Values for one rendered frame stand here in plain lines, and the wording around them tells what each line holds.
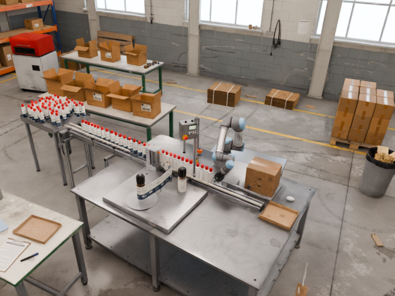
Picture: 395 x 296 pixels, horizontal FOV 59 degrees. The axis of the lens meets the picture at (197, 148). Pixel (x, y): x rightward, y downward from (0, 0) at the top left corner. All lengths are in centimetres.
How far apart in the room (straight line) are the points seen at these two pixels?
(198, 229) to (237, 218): 39
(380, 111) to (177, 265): 423
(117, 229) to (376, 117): 450
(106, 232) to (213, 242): 148
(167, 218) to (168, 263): 66
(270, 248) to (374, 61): 607
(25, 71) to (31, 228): 562
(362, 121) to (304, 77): 263
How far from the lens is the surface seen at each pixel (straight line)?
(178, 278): 360
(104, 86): 583
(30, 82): 870
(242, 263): 295
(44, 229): 344
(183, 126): 347
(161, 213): 326
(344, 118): 646
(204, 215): 332
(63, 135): 482
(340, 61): 850
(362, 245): 470
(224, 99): 761
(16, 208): 377
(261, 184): 355
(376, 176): 533
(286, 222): 337
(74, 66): 1003
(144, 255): 381
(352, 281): 426
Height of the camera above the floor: 303
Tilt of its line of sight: 30 degrees down
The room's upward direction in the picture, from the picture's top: 2 degrees clockwise
